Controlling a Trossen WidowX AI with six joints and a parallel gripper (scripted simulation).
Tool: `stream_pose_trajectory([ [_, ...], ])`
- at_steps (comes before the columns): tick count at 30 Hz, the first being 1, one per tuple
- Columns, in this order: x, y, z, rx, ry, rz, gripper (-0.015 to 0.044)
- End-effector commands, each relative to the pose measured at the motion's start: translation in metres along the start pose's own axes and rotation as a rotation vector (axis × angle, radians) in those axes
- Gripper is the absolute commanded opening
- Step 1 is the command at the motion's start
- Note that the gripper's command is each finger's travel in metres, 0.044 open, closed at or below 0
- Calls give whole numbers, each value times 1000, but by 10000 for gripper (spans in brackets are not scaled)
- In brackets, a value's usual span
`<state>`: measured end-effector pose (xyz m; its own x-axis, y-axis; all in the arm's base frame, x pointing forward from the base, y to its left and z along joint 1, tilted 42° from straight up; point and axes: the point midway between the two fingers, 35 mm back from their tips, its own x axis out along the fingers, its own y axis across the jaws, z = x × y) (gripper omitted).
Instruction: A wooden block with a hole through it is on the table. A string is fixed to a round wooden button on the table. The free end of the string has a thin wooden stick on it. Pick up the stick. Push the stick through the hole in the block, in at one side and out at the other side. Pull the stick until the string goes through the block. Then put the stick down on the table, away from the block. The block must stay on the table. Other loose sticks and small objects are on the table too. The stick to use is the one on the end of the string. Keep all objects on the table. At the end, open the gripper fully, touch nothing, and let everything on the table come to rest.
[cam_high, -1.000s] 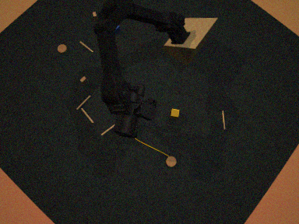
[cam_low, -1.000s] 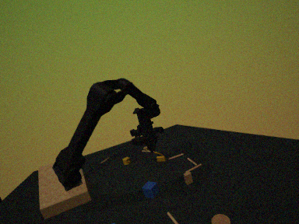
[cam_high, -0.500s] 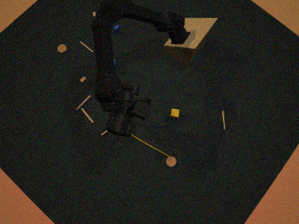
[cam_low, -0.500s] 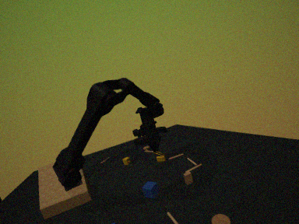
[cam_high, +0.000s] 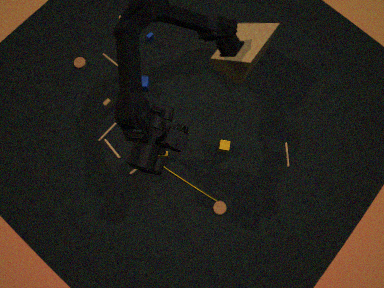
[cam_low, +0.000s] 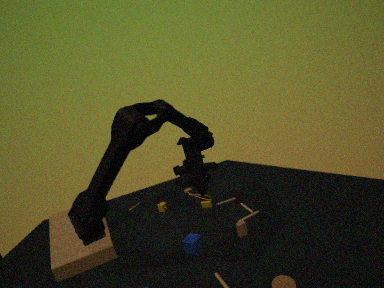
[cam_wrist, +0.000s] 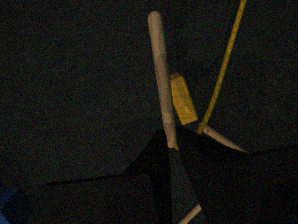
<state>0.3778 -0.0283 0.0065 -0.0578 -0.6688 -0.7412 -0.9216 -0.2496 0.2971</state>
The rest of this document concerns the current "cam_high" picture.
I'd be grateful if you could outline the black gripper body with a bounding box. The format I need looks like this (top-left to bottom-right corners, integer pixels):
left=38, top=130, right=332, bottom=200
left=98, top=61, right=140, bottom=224
left=149, top=104, right=174, bottom=175

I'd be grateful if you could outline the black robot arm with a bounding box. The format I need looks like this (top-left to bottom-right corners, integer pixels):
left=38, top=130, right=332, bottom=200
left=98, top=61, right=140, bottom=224
left=113, top=0, right=244, bottom=173

